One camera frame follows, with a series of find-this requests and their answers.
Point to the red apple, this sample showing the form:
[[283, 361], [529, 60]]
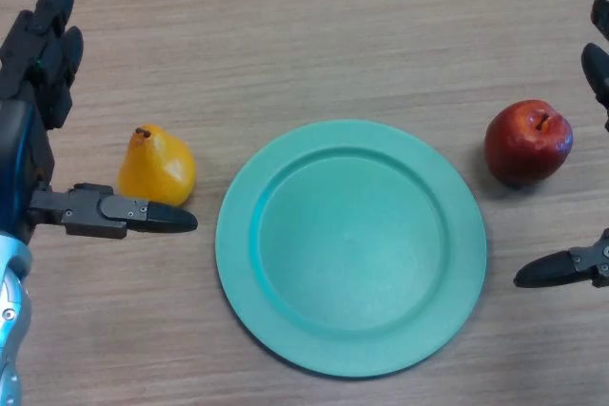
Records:
[[523, 149]]

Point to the yellow pear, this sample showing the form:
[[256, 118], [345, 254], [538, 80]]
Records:
[[157, 168]]

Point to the green round plate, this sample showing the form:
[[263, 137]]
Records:
[[352, 254]]

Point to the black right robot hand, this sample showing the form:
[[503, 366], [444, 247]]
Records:
[[542, 273]]

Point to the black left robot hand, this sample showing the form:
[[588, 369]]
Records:
[[24, 140]]

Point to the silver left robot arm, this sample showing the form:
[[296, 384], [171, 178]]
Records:
[[12, 311]]

